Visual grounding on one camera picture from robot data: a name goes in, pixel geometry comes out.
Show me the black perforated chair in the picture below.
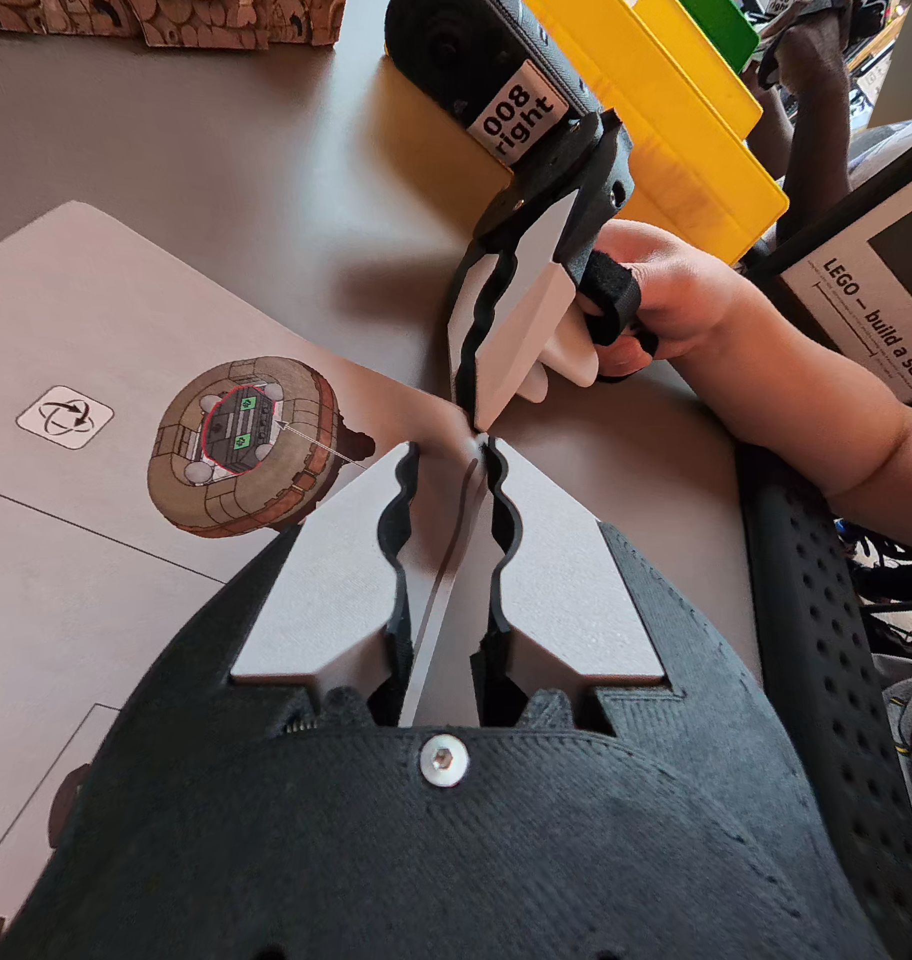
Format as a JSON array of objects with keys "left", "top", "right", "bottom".
[{"left": 737, "top": 442, "right": 912, "bottom": 960}]

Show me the person's right hand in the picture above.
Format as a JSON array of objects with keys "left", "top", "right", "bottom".
[{"left": 595, "top": 219, "right": 750, "bottom": 378}]

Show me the black bamboo picture box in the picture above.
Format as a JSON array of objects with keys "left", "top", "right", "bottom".
[{"left": 0, "top": 0, "right": 348, "bottom": 52}]

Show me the black framed printed sign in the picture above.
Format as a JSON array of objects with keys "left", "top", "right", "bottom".
[{"left": 748, "top": 161, "right": 912, "bottom": 406}]

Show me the brick set instruction booklet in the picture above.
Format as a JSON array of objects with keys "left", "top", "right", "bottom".
[{"left": 0, "top": 198, "right": 495, "bottom": 924}]

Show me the grey desk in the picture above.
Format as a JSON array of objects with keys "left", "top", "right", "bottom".
[{"left": 0, "top": 30, "right": 765, "bottom": 676}]

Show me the person's right forearm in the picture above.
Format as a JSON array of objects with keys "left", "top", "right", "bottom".
[{"left": 666, "top": 285, "right": 912, "bottom": 520}]

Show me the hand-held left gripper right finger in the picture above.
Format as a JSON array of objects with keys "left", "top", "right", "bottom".
[{"left": 471, "top": 438, "right": 667, "bottom": 726}]

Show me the yellow plastic bin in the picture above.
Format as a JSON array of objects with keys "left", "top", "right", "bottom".
[{"left": 381, "top": 0, "right": 791, "bottom": 265}]

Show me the green plastic bin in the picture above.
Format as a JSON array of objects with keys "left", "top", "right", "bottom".
[{"left": 681, "top": 0, "right": 762, "bottom": 76}]

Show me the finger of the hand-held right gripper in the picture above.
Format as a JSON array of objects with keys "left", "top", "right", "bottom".
[
  {"left": 473, "top": 189, "right": 579, "bottom": 434},
  {"left": 447, "top": 253, "right": 515, "bottom": 412}
]

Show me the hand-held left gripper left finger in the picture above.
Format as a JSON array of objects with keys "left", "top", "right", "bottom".
[{"left": 229, "top": 441, "right": 421, "bottom": 725}]

